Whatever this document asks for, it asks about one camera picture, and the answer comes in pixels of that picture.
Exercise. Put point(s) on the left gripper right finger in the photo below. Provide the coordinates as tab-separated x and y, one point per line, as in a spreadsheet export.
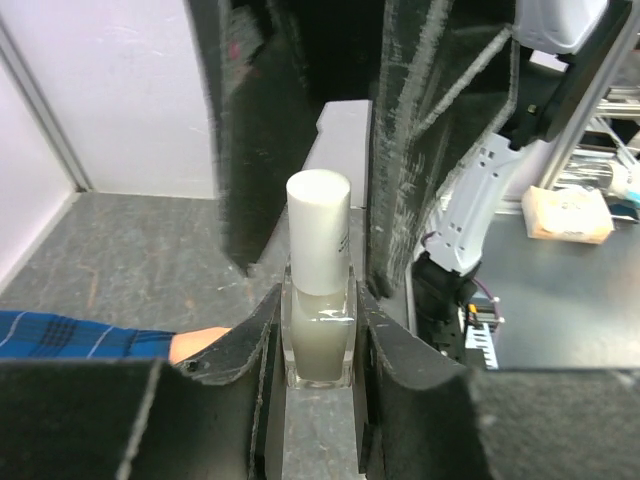
421	415

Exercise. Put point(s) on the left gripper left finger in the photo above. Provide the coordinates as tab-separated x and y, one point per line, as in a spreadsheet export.
217	415

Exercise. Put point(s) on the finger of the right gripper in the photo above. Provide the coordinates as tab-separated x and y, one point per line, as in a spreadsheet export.
448	78
260	114

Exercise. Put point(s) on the white nail polish cap brush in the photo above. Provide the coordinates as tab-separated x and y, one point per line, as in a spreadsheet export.
318	204

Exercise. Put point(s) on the white nail polish bottle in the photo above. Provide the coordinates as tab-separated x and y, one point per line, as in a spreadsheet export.
318	335

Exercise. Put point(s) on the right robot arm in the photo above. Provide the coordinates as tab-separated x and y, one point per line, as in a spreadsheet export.
562	46

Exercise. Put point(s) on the mannequin hand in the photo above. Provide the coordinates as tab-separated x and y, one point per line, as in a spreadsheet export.
185	345

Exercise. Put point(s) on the blue plaid shirt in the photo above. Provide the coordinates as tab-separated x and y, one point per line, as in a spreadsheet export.
31	335

